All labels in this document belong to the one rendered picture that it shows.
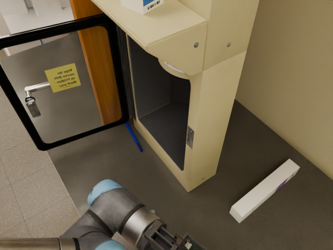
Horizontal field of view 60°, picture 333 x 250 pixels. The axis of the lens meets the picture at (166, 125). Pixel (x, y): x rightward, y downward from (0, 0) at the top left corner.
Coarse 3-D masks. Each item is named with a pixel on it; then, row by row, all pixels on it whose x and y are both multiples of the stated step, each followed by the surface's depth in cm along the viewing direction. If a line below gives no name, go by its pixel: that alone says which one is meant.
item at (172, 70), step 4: (160, 60) 68; (164, 64) 67; (168, 64) 65; (164, 68) 67; (168, 68) 66; (172, 68) 65; (176, 68) 64; (172, 72) 65; (176, 72) 65; (180, 72) 64; (180, 76) 65; (184, 76) 64
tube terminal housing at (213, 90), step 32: (192, 0) 45; (224, 0) 43; (256, 0) 48; (224, 32) 48; (224, 64) 55; (192, 96) 59; (224, 96) 62; (192, 128) 66; (224, 128) 73; (192, 160) 74
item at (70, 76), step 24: (24, 48) 66; (48, 48) 68; (72, 48) 71; (96, 48) 74; (24, 72) 70; (48, 72) 73; (72, 72) 76; (96, 72) 79; (24, 96) 75; (48, 96) 78; (72, 96) 81; (96, 96) 85; (48, 120) 84; (72, 120) 88; (96, 120) 92
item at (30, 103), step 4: (28, 100) 76; (32, 100) 75; (28, 104) 75; (32, 104) 75; (28, 108) 76; (32, 108) 76; (36, 108) 77; (32, 112) 77; (36, 112) 78; (32, 116) 78; (36, 116) 79
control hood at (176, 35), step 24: (96, 0) 49; (168, 0) 48; (120, 24) 44; (144, 24) 43; (168, 24) 43; (192, 24) 43; (144, 48) 41; (168, 48) 43; (192, 48) 46; (192, 72) 50
